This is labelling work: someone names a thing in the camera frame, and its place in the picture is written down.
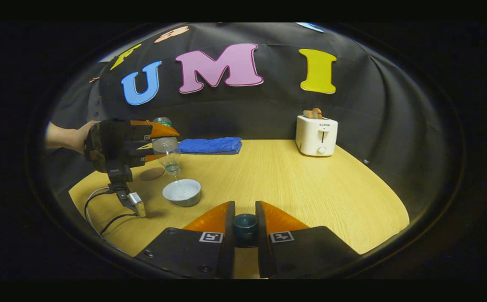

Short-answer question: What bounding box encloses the black backdrop cloth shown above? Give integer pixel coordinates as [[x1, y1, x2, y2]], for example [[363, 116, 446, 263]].
[[44, 23, 464, 235]]

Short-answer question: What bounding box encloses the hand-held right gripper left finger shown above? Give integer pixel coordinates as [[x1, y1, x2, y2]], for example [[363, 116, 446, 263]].
[[134, 201, 236, 279]]

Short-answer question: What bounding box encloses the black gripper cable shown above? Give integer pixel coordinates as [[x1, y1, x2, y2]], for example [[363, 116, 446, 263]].
[[85, 187, 139, 239]]

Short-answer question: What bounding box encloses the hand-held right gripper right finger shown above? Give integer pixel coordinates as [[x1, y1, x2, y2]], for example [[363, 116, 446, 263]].
[[255, 201, 361, 279]]

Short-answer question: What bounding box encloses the blue folded towel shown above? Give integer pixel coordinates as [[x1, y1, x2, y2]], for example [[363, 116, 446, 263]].
[[178, 137, 243, 155]]

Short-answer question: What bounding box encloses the round brown coaster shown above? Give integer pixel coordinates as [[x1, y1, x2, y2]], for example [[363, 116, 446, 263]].
[[139, 167, 165, 182]]

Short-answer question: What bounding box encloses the clear plastic water bottle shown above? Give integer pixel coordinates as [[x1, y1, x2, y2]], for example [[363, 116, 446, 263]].
[[151, 117, 182, 176]]

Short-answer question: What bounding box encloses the dark teal teacup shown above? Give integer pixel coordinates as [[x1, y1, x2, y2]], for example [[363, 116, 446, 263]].
[[162, 179, 202, 207]]

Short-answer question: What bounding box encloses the white toaster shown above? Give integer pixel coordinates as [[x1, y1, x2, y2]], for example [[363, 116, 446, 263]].
[[295, 115, 339, 157]]

